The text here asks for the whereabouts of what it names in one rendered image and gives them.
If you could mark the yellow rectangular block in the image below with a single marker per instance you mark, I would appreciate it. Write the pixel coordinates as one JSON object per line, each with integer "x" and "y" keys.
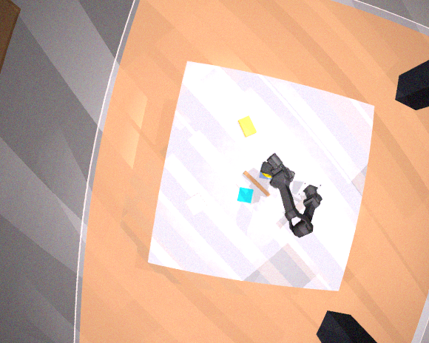
{"x": 247, "y": 126}

